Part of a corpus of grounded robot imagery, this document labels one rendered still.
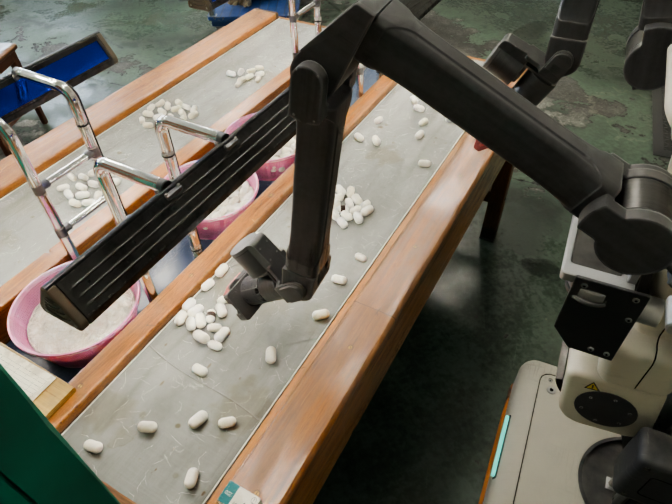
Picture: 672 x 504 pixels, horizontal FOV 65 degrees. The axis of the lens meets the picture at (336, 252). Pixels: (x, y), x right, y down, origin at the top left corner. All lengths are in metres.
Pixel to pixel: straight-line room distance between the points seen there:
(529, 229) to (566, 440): 1.17
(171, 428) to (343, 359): 0.33
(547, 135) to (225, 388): 0.73
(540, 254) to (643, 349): 1.45
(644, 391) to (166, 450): 0.82
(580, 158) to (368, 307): 0.62
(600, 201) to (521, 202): 2.05
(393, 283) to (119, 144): 0.97
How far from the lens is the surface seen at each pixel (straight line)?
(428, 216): 1.31
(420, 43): 0.58
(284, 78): 1.90
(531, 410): 1.60
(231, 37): 2.24
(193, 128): 0.99
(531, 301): 2.22
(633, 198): 0.63
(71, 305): 0.79
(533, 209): 2.62
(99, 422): 1.09
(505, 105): 0.58
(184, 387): 1.07
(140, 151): 1.68
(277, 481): 0.93
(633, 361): 1.00
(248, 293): 0.98
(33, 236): 1.51
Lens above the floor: 1.63
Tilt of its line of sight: 45 degrees down
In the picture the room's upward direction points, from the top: 2 degrees counter-clockwise
